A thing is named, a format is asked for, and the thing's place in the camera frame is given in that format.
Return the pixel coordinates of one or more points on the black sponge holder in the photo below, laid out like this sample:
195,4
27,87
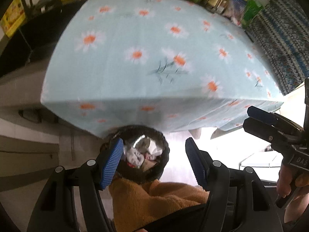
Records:
43,6

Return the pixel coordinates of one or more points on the white paper cup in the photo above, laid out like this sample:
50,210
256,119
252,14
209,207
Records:
154,149

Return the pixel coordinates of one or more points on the green package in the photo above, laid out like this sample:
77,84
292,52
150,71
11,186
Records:
252,8

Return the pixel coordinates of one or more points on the person's right hand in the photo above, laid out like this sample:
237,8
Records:
286,176

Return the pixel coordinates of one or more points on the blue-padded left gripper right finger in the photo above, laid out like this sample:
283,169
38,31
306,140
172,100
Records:
201,164

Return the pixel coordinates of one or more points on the red white snack wrapper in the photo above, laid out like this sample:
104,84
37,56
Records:
149,157

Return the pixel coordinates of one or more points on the black kitchen sink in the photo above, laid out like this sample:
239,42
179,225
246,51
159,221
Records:
36,39

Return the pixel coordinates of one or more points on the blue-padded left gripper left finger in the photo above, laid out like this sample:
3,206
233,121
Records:
110,164

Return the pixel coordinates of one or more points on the blue patterned cloth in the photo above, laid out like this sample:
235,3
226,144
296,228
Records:
281,30

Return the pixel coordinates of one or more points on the silver foil wrapper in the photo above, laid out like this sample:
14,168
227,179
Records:
142,143

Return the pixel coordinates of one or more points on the person's leg orange trousers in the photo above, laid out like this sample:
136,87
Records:
136,205

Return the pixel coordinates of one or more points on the daisy print blue tablecloth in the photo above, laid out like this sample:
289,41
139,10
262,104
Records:
167,64

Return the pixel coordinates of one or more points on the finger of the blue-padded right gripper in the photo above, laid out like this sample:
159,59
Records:
273,119
265,132

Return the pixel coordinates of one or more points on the black trash bin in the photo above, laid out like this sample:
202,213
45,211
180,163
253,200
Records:
145,152

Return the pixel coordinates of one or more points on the yellow dish soap bottle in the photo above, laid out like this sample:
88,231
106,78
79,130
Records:
13,17

